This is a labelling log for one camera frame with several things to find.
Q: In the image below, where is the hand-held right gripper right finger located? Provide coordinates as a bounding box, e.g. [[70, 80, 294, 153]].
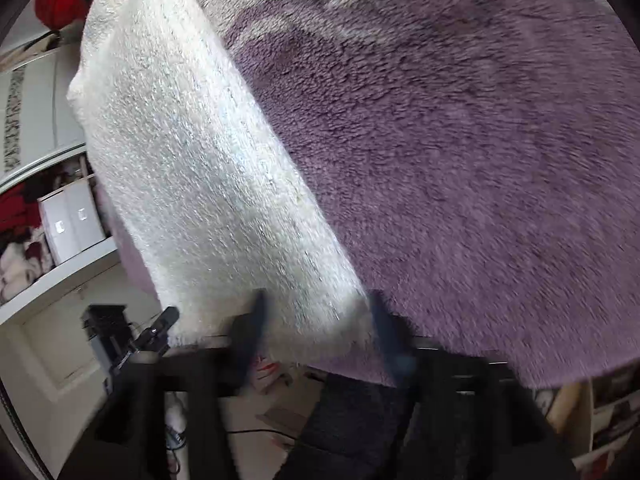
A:
[[367, 290, 576, 480]]

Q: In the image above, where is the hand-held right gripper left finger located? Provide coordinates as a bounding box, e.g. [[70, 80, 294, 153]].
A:
[[60, 287, 271, 480]]

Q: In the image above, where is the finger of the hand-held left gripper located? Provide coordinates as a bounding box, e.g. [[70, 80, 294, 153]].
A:
[[141, 306, 180, 357]]

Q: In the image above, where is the white tweed jacket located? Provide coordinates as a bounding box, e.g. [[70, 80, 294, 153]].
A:
[[66, 0, 371, 361]]

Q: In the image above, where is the red and white packet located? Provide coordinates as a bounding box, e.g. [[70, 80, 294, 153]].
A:
[[250, 354, 279, 394]]

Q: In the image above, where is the brown cardboard piece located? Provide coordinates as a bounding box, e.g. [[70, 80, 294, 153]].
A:
[[255, 407, 309, 439]]

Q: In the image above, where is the white fluffy garment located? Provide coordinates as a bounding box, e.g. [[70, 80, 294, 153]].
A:
[[0, 240, 51, 306]]

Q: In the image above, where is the white wardrobe drawer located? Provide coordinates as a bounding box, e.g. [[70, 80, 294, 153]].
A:
[[37, 190, 81, 267], [65, 180, 108, 254]]

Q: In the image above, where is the red hanging coat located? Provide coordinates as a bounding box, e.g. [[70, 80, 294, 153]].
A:
[[0, 182, 43, 241]]

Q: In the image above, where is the purple floral blanket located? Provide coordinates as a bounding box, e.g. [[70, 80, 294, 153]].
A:
[[112, 0, 640, 391]]

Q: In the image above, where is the white wardrobe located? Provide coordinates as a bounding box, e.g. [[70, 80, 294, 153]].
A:
[[0, 30, 171, 461]]

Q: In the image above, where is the wooden storage shelf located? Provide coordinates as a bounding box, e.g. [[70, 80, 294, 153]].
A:
[[535, 375, 640, 467]]

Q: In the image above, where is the black cable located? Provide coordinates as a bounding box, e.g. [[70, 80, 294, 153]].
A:
[[225, 426, 297, 442]]

